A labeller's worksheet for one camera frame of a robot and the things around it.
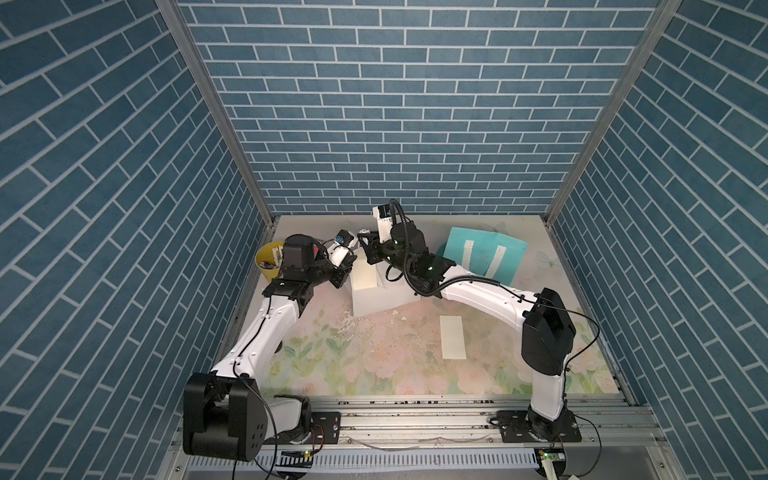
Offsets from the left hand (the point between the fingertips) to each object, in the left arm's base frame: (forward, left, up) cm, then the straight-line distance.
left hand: (359, 255), depth 81 cm
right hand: (+2, -1, +6) cm, 6 cm away
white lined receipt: (-14, -28, -22) cm, 38 cm away
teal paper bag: (+5, -38, -5) cm, 38 cm away
